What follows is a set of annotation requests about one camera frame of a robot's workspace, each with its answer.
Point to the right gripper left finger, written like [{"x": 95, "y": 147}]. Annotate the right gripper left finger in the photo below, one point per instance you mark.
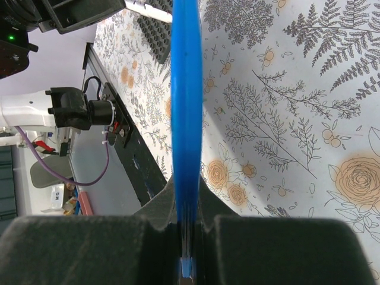
[{"x": 137, "y": 249}]

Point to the floral tablecloth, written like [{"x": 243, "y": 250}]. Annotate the floral tablecloth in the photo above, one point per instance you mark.
[{"x": 290, "y": 119}]

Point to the red capped whiteboard marker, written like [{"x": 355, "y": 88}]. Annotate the red capped whiteboard marker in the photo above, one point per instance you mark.
[{"x": 148, "y": 11}]

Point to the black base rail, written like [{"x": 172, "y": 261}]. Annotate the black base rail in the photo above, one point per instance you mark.
[{"x": 135, "y": 156}]

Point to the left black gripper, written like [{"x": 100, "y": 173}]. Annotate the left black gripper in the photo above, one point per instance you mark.
[{"x": 21, "y": 17}]

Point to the grey studded baseplate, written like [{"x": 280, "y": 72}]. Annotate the grey studded baseplate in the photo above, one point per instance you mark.
[{"x": 157, "y": 34}]

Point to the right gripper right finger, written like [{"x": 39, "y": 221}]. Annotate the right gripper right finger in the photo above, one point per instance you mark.
[{"x": 230, "y": 249}]

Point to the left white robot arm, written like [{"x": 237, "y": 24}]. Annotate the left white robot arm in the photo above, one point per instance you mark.
[{"x": 61, "y": 107}]

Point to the blue framed whiteboard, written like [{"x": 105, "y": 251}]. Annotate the blue framed whiteboard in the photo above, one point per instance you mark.
[{"x": 186, "y": 122}]

